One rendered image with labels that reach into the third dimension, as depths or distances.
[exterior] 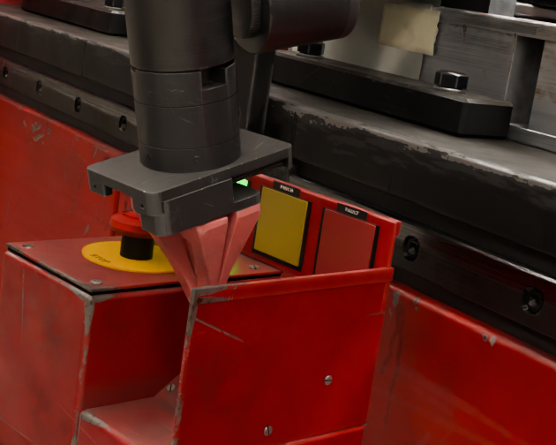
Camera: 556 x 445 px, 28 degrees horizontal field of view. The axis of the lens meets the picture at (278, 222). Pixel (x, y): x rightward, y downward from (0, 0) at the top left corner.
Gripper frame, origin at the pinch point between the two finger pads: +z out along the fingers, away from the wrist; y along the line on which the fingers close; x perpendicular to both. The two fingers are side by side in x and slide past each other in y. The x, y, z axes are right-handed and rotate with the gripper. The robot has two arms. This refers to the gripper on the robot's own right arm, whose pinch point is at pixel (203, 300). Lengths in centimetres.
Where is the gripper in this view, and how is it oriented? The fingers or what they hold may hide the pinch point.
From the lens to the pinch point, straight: 66.4
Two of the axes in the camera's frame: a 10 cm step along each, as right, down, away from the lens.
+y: 7.4, -2.9, 6.1
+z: 0.5, 9.2, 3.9
